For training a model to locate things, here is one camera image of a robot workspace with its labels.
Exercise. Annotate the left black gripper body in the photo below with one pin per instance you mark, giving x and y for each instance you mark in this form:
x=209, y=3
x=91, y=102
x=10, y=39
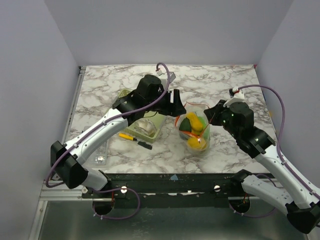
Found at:
x=164, y=106

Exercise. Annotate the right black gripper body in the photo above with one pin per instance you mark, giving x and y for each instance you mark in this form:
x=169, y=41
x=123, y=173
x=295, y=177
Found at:
x=213, y=113

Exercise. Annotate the dark green avocado toy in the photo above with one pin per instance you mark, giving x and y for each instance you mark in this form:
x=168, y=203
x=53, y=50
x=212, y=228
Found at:
x=185, y=125

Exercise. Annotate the yellow corn toy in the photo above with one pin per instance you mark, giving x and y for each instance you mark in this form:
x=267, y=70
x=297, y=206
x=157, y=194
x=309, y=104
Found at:
x=195, y=122

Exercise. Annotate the clear zip top bag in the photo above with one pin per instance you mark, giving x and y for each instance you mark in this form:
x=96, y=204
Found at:
x=198, y=109

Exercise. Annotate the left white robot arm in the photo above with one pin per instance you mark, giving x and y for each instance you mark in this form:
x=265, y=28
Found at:
x=151, y=95

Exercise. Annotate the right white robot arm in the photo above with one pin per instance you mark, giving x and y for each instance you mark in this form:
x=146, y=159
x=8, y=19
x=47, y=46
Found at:
x=299, y=199

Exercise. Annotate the pale green perforated basket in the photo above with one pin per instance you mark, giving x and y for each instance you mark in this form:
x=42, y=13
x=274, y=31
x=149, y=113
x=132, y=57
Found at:
x=158, y=121

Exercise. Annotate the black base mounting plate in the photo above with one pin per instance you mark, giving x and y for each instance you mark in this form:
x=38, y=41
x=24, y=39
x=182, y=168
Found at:
x=169, y=190

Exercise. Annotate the clear plastic compartment box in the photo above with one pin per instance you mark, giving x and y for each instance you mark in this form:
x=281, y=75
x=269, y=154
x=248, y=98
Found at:
x=99, y=157

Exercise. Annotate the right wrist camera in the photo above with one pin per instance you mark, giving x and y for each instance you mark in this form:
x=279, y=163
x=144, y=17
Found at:
x=236, y=95

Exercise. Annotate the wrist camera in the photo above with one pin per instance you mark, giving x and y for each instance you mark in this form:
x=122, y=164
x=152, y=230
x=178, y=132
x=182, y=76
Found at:
x=163, y=76
x=236, y=95

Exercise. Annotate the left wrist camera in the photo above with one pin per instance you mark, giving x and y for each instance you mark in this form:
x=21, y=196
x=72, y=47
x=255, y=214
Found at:
x=163, y=76

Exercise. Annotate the yellow handled black brush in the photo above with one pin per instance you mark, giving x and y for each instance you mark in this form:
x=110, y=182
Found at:
x=140, y=143

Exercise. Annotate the aluminium frame rail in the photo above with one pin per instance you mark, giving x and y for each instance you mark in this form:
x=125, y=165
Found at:
x=60, y=193

